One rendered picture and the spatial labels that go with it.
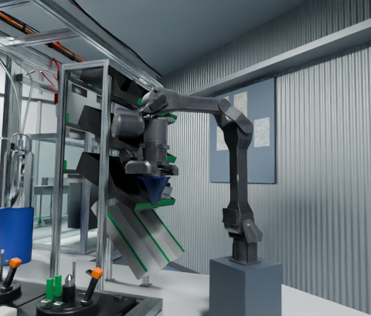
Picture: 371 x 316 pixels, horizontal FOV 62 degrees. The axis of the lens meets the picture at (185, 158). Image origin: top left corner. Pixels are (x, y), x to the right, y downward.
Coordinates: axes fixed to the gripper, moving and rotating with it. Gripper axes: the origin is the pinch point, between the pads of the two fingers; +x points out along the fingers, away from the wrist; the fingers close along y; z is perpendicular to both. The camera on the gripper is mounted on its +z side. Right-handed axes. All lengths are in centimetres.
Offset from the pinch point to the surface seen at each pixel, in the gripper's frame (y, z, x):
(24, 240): -53, 92, 28
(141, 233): -29.0, 17.1, 15.7
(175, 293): -44, 10, 39
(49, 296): 7.0, 23.3, 25.4
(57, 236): -14.6, 39.9, 15.8
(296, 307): -46, -33, 40
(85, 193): -80, 78, 5
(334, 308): -50, -45, 40
